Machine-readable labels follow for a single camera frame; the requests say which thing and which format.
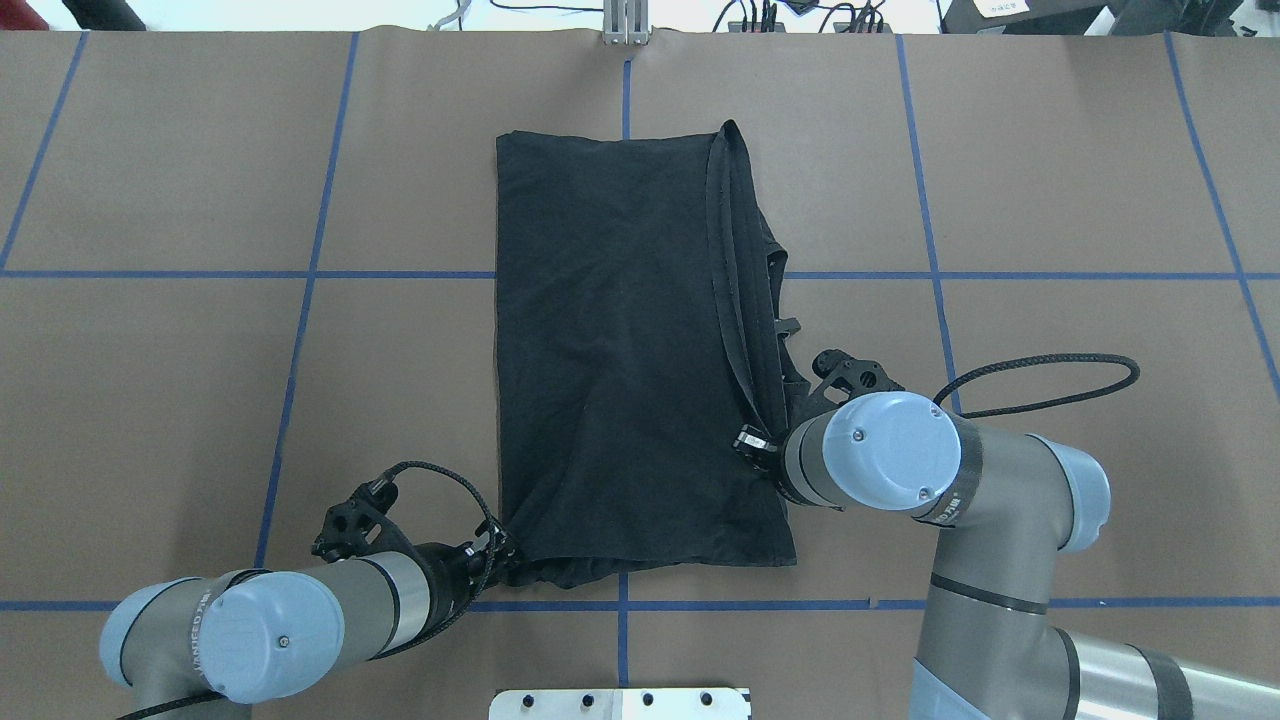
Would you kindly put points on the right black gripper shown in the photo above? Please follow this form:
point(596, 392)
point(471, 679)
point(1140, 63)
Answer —
point(752, 441)

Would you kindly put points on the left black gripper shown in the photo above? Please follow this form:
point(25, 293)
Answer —
point(452, 566)

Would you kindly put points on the black printed t-shirt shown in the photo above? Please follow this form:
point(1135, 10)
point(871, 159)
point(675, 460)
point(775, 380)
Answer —
point(637, 297)

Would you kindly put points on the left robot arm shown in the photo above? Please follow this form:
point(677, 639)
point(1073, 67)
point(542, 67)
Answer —
point(214, 648)

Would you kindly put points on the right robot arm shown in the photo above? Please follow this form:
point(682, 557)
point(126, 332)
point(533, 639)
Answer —
point(1005, 506)

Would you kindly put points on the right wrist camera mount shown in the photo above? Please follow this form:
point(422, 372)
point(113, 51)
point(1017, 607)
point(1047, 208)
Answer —
point(841, 377)

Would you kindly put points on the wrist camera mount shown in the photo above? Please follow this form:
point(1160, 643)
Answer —
point(841, 377)
point(360, 526)

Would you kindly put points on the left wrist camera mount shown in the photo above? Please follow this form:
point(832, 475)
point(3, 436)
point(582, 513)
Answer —
point(360, 526)

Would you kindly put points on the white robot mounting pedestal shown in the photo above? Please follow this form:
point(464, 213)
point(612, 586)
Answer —
point(623, 703)

